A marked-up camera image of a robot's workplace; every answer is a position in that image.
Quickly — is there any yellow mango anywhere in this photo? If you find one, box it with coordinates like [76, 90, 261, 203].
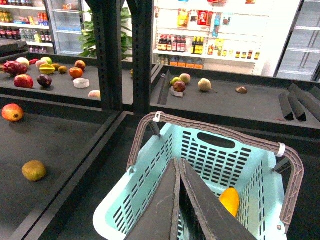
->
[219, 187, 240, 218]

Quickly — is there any orange persimmon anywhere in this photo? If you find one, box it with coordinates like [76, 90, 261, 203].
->
[69, 67, 84, 79]

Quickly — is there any brown kiwi fruit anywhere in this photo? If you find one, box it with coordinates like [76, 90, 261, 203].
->
[22, 160, 47, 182]

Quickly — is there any red mango on shelf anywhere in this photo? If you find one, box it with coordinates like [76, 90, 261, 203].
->
[1, 103, 24, 123]

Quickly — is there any green potted plant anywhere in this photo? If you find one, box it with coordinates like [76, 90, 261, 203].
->
[78, 7, 133, 61]

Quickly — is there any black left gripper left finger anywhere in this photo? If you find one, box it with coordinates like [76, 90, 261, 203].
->
[125, 158, 180, 240]

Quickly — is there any yellow star fruit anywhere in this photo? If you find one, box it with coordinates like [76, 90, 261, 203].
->
[39, 63, 56, 75]

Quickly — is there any red apple left shelf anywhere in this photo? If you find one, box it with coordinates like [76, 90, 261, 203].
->
[13, 74, 34, 89]

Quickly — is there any pink dragon fruit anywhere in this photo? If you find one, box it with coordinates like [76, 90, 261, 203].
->
[0, 60, 28, 76]

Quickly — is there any white foam ring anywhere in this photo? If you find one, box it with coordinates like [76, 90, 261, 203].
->
[73, 77, 91, 89]

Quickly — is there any dark purple plum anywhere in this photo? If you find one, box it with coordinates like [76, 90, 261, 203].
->
[37, 74, 53, 88]

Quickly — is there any tan pear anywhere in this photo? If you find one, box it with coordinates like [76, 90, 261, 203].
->
[198, 78, 212, 92]

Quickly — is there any light teal plastic basket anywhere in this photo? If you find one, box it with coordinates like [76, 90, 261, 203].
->
[93, 111, 304, 240]

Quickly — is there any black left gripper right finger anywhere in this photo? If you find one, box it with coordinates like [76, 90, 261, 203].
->
[178, 158, 255, 240]

